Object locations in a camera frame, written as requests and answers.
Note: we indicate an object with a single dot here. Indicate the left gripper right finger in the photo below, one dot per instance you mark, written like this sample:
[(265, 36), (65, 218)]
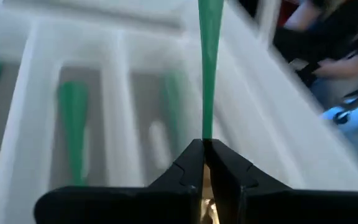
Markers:
[(291, 208)]

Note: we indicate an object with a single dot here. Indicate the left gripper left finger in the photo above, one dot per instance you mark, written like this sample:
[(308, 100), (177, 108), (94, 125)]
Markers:
[(120, 205)]

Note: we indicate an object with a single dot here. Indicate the white plastic cutlery tray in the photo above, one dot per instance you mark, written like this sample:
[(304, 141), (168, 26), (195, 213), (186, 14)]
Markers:
[(120, 109)]

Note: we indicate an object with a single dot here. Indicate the person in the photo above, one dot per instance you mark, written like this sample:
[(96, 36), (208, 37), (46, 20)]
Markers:
[(322, 43)]

